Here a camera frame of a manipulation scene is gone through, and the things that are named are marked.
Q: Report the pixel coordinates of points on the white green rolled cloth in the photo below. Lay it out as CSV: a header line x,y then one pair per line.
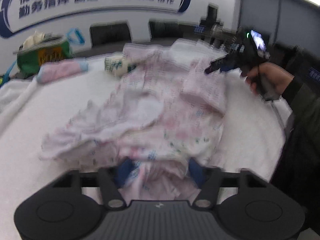
x,y
119,65

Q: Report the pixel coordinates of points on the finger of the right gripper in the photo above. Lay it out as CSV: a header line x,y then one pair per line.
x,y
217,64

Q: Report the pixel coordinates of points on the person's right hand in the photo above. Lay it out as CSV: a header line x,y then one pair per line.
x,y
277,76

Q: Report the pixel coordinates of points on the white fluffy blanket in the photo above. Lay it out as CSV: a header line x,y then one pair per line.
x,y
253,136

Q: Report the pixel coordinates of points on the black chair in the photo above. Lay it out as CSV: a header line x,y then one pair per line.
x,y
102,34
170,29

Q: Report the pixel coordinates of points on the pink floral garment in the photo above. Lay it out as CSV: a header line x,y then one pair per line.
x,y
162,114

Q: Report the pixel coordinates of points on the folded pink cloth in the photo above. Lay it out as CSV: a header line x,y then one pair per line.
x,y
50,72

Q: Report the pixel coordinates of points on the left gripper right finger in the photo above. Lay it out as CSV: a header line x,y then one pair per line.
x,y
208,180

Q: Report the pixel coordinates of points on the person in dark shirt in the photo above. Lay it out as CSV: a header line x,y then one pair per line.
x,y
297,173

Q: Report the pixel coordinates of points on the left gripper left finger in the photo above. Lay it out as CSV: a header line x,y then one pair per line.
x,y
110,180

